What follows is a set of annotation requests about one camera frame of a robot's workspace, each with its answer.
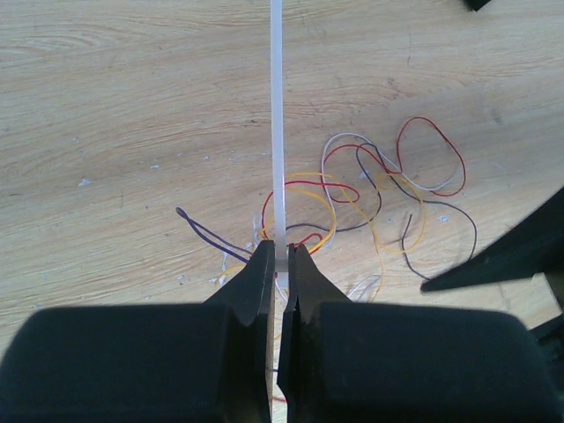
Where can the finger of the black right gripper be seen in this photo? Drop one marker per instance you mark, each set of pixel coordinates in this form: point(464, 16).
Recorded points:
point(533, 246)

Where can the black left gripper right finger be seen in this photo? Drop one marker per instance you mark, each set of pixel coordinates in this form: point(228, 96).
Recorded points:
point(346, 361)

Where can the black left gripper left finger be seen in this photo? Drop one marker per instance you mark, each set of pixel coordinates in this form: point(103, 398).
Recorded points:
point(180, 362)

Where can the white zip tie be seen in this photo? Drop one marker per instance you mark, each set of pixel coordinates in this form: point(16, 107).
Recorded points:
point(278, 147)

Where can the black folded cloth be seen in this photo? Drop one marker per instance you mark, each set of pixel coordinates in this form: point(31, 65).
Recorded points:
point(475, 5)

